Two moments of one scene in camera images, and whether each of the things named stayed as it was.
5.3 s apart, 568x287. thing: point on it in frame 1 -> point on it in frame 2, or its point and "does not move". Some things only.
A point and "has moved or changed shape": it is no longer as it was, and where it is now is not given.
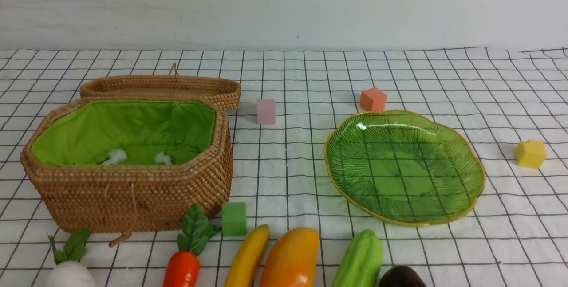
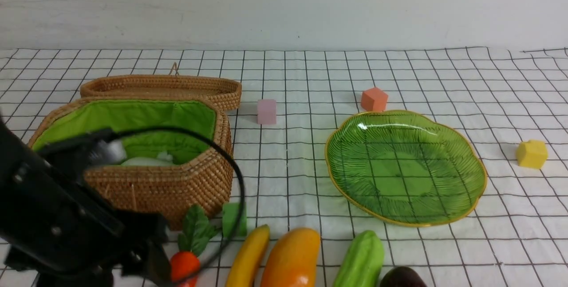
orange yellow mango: [292, 259] does not move
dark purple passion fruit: [401, 276] does not move
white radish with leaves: [70, 272] has moved or changed shape
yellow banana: [243, 269] does not move
